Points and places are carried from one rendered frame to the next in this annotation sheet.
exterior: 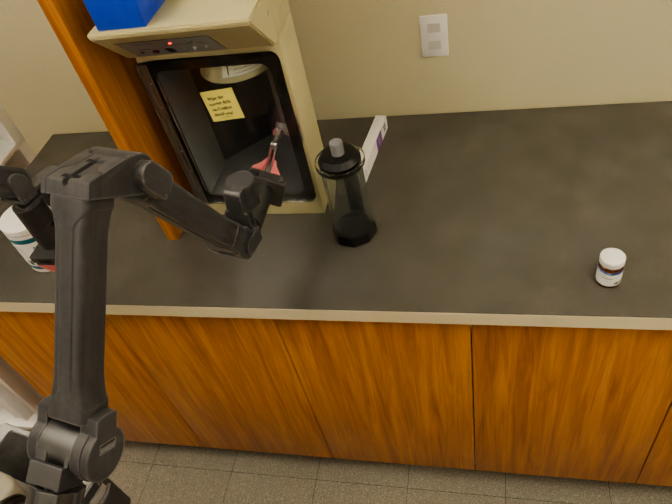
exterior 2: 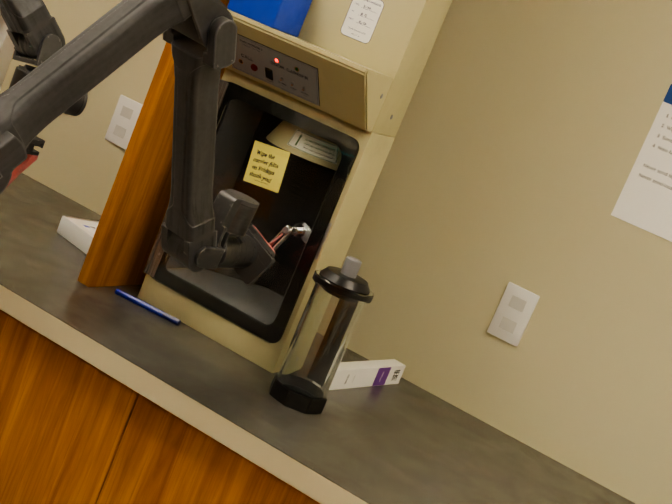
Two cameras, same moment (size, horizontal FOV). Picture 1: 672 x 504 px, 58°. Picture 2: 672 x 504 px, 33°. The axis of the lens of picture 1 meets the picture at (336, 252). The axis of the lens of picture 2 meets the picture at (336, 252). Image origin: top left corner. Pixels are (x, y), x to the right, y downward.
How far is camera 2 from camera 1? 0.96 m
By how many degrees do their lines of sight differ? 36
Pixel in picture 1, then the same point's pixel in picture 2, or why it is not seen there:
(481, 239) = (436, 487)
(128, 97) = not seen: hidden behind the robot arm
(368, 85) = (406, 331)
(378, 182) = (353, 397)
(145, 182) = (219, 30)
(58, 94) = (65, 134)
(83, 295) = (107, 43)
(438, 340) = not seen: outside the picture
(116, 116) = (161, 102)
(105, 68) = not seen: hidden behind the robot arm
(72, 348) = (56, 71)
